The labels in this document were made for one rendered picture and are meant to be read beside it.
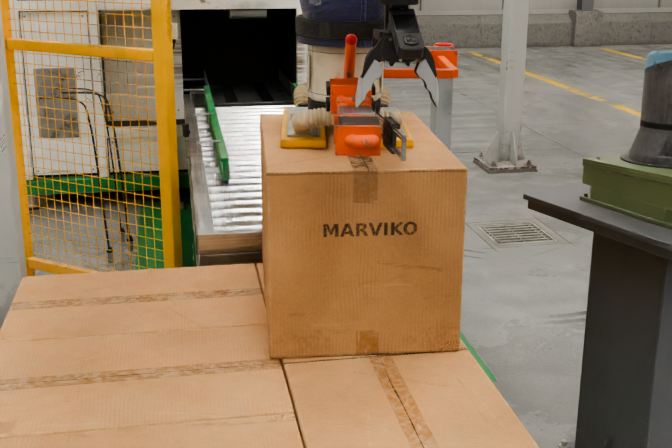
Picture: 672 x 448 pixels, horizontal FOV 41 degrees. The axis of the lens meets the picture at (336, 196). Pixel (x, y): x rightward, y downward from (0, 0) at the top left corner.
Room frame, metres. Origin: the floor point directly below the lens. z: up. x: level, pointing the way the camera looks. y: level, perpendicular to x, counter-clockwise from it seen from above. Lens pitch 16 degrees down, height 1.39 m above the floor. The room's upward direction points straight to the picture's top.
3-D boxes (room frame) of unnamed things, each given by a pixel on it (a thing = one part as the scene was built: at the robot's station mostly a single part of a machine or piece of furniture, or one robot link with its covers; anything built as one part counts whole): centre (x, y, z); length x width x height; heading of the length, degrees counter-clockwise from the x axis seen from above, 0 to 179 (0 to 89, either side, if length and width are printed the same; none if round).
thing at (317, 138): (2.07, 0.08, 0.97); 0.34 x 0.10 x 0.05; 2
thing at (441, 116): (3.04, -0.36, 0.50); 0.07 x 0.07 x 1.00; 10
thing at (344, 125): (1.47, -0.03, 1.07); 0.08 x 0.07 x 0.05; 2
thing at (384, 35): (1.66, -0.11, 1.22); 0.09 x 0.08 x 0.12; 9
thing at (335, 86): (1.82, -0.03, 1.07); 0.10 x 0.08 x 0.06; 92
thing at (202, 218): (3.48, 0.56, 0.50); 2.31 x 0.05 x 0.19; 10
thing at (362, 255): (2.02, -0.03, 0.74); 0.60 x 0.40 x 0.40; 6
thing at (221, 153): (3.84, 0.57, 0.60); 1.60 x 0.10 x 0.09; 10
